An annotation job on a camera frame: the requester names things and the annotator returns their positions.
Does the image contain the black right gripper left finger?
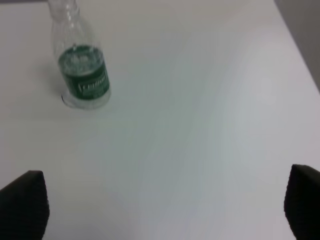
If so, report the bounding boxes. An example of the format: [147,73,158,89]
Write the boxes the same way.
[0,170,50,240]

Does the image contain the clear green-label water bottle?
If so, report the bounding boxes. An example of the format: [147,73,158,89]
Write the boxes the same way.
[48,0,111,110]

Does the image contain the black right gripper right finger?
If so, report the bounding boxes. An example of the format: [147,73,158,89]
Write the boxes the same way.
[284,164,320,240]

